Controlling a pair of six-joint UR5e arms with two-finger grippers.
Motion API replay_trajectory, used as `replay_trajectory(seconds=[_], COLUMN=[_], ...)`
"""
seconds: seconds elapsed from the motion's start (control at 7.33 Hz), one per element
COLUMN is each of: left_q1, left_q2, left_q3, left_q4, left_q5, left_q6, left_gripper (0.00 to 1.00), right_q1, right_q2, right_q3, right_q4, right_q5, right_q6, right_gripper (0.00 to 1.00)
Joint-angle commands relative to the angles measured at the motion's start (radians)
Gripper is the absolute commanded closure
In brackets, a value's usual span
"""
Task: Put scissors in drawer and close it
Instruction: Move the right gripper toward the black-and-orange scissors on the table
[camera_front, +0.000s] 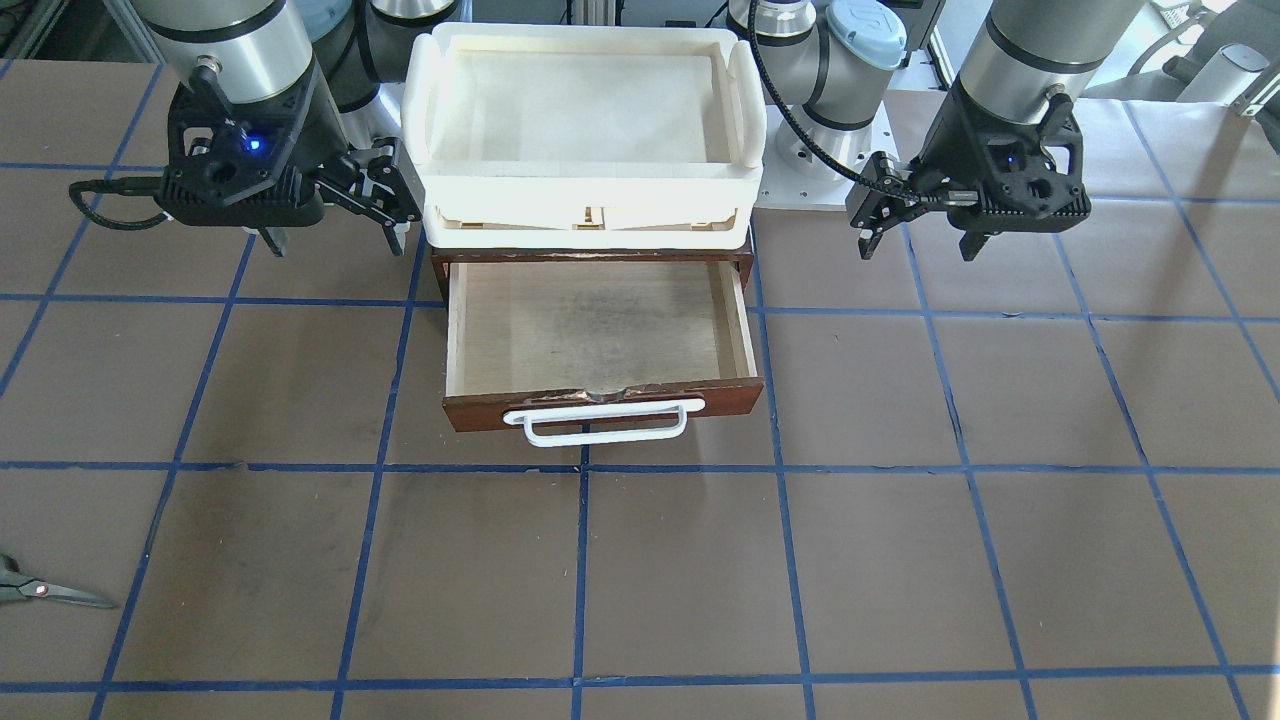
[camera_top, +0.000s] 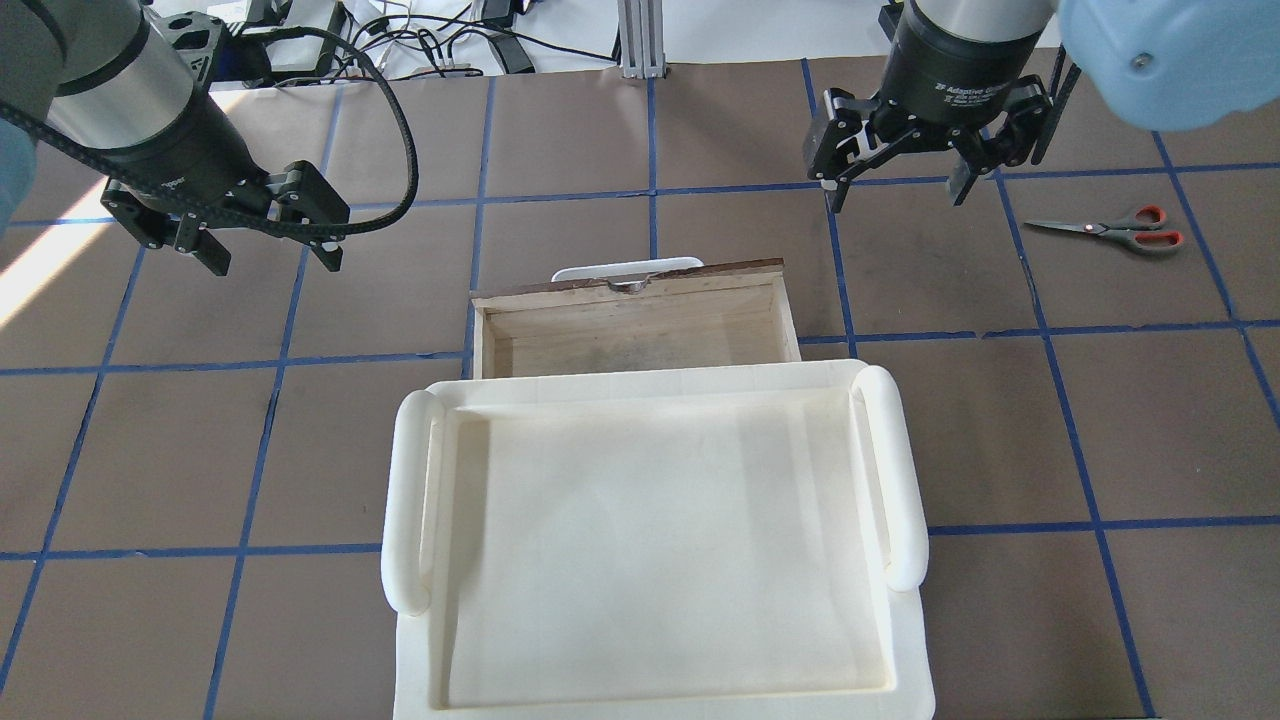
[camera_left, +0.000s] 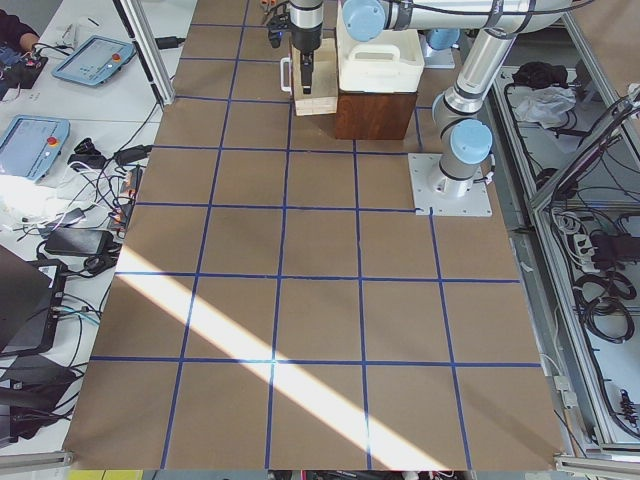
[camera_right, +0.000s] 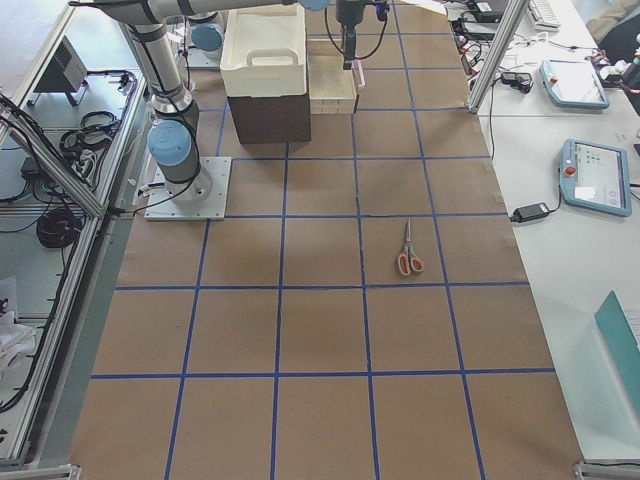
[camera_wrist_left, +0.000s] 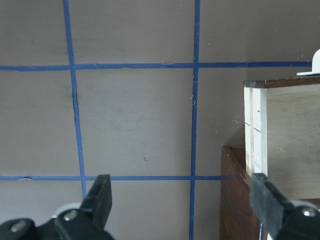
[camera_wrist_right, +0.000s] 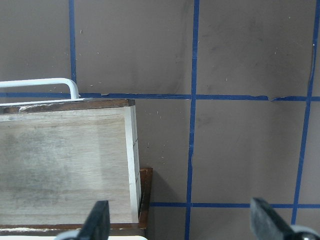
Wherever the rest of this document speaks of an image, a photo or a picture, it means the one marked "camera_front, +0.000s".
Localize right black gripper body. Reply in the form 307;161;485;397
154;61;348;231

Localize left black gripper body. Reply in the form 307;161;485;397
909;82;1092;233

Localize grey orange scissors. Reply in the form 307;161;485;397
1;553;116;609

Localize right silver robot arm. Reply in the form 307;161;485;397
134;1;456;256

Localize dark brown wooden cabinet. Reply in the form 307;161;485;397
429;236;756;299

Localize white plastic tray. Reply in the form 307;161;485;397
402;23;767;250

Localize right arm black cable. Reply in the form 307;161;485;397
68;176;173;233

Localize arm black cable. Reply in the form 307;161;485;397
746;0;980;206
68;176;173;233

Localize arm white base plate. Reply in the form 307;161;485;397
753;100;906;213

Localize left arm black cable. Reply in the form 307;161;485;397
746;0;980;206

